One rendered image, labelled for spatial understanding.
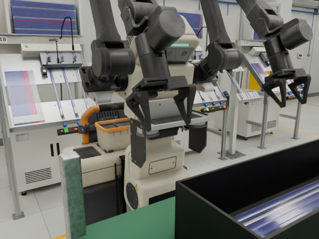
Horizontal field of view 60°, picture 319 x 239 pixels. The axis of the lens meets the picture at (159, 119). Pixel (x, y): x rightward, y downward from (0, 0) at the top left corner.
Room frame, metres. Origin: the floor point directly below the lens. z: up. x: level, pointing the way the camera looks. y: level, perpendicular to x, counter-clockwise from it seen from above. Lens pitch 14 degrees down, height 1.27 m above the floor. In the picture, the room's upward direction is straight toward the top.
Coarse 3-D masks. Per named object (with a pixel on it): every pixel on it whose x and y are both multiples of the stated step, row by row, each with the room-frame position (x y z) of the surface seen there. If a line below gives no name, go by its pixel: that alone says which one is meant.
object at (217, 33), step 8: (200, 0) 1.11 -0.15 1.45; (208, 0) 1.07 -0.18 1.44; (216, 0) 1.09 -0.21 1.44; (208, 8) 1.07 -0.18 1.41; (216, 8) 1.07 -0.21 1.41; (208, 16) 1.07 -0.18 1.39; (216, 16) 1.05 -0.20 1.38; (208, 24) 1.06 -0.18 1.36; (216, 24) 1.04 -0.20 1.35; (208, 32) 1.06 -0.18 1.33; (216, 32) 1.03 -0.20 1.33; (224, 32) 1.03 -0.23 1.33; (216, 40) 1.01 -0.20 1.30; (224, 40) 1.02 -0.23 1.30; (208, 48) 1.02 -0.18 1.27; (216, 48) 0.99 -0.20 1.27; (208, 56) 1.02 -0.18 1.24; (216, 56) 0.99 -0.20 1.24; (224, 56) 0.97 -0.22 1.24; (240, 56) 1.01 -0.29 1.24; (208, 64) 1.02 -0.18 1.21; (216, 64) 0.98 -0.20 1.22; (224, 64) 0.97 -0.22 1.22; (240, 64) 1.02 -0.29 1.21
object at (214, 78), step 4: (200, 60) 1.11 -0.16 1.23; (204, 60) 1.08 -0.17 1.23; (200, 64) 1.07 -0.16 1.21; (204, 64) 1.06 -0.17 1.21; (200, 68) 1.07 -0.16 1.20; (204, 68) 1.07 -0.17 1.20; (208, 68) 1.05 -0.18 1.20; (204, 72) 1.06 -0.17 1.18; (208, 72) 1.06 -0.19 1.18; (212, 72) 1.06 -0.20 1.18; (216, 72) 1.09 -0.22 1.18; (204, 76) 1.07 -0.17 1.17; (208, 76) 1.06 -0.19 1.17; (212, 76) 1.07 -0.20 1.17; (216, 76) 1.13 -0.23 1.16; (200, 80) 1.07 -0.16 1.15; (204, 80) 1.08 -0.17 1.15; (208, 80) 1.09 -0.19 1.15; (212, 80) 1.10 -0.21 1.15; (216, 80) 1.11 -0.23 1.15
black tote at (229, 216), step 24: (312, 144) 0.61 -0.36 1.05; (240, 168) 0.48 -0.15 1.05; (264, 168) 0.52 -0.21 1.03; (288, 168) 0.57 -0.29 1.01; (312, 168) 0.62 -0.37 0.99; (192, 192) 0.37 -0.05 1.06; (216, 192) 0.45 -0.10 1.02; (240, 192) 0.49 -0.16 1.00; (264, 192) 0.53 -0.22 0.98; (288, 192) 0.55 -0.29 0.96; (192, 216) 0.37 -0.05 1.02; (216, 216) 0.33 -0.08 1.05; (312, 216) 0.32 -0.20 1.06
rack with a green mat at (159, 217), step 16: (64, 160) 0.41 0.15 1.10; (80, 160) 0.43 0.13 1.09; (64, 176) 0.41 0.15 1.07; (80, 176) 0.42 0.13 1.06; (64, 192) 0.42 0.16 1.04; (80, 192) 0.42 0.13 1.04; (64, 208) 0.43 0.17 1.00; (80, 208) 0.42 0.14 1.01; (144, 208) 0.51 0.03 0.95; (160, 208) 0.51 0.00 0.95; (80, 224) 0.42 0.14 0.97; (96, 224) 0.45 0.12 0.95; (112, 224) 0.45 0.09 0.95; (128, 224) 0.45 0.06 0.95; (144, 224) 0.45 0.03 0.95; (160, 224) 0.45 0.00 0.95
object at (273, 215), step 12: (300, 192) 0.49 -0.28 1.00; (312, 192) 0.49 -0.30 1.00; (264, 204) 0.45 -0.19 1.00; (276, 204) 0.45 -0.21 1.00; (288, 204) 0.45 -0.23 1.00; (300, 204) 0.45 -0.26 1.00; (312, 204) 0.45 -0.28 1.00; (240, 216) 0.41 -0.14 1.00; (252, 216) 0.41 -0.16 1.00; (264, 216) 0.41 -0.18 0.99; (276, 216) 0.41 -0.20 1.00; (288, 216) 0.41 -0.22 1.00; (300, 216) 0.41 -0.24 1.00; (252, 228) 0.38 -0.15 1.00; (264, 228) 0.38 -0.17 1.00; (276, 228) 0.38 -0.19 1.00
